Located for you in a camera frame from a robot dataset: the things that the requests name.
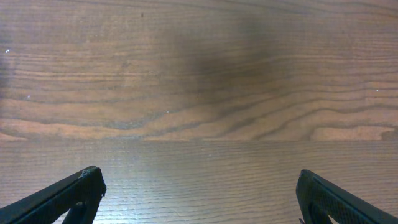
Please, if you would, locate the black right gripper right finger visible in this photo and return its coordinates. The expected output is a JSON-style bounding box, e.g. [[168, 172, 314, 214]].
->
[[296, 169, 397, 224]]

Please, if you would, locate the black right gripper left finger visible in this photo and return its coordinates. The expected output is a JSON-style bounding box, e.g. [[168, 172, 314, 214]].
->
[[1, 166, 106, 224]]

